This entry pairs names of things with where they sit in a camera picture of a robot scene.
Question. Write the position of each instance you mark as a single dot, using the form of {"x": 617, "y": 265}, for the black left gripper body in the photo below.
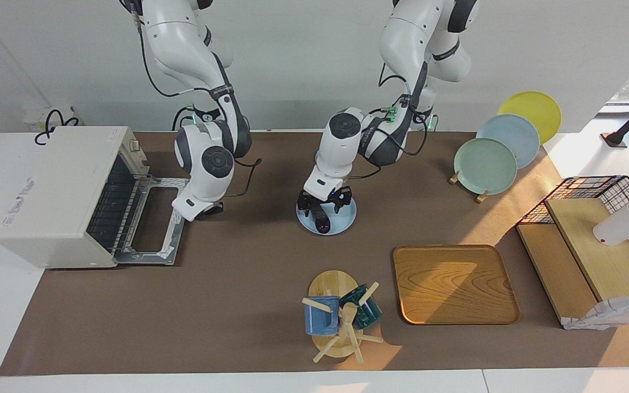
{"x": 328, "y": 197}

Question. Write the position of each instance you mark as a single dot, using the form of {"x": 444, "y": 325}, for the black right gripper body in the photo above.
{"x": 209, "y": 211}

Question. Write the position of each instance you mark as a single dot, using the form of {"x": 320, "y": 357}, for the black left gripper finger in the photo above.
{"x": 341, "y": 206}
{"x": 304, "y": 210}

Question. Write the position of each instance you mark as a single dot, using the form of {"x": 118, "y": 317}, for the small light blue plate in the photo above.
{"x": 344, "y": 218}

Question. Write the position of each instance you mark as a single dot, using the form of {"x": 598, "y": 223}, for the dark purple eggplant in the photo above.
{"x": 323, "y": 221}

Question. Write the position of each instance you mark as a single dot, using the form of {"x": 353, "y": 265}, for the glass oven door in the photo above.
{"x": 175, "y": 234}

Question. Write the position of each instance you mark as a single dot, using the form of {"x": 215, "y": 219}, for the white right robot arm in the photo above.
{"x": 205, "y": 158}

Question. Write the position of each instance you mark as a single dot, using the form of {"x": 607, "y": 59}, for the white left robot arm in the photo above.
{"x": 402, "y": 54}

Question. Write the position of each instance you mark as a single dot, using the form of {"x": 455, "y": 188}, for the cream toaster oven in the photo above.
{"x": 52, "y": 191}

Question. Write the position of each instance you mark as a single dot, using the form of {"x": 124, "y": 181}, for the wooden mug tree stand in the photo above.
{"x": 332, "y": 284}

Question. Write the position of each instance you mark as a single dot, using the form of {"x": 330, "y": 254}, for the brown table mat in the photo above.
{"x": 265, "y": 284}

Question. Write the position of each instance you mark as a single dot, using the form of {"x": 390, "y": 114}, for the dark green mug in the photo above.
{"x": 368, "y": 314}

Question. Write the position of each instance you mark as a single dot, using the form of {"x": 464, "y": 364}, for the blue mug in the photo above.
{"x": 320, "y": 321}

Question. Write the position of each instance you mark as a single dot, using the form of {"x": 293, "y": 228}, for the wooden serving tray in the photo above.
{"x": 454, "y": 284}

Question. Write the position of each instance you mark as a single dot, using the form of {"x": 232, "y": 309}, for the wooden plate rack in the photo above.
{"x": 482, "y": 196}

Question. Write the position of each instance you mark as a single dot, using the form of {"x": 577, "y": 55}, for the pale green plate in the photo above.
{"x": 484, "y": 166}

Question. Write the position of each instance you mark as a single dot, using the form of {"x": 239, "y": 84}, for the large light blue plate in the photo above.
{"x": 519, "y": 136}

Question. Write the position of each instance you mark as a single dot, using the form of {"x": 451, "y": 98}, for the yellow plate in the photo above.
{"x": 535, "y": 112}

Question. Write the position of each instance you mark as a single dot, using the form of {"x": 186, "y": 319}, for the white cup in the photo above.
{"x": 620, "y": 226}

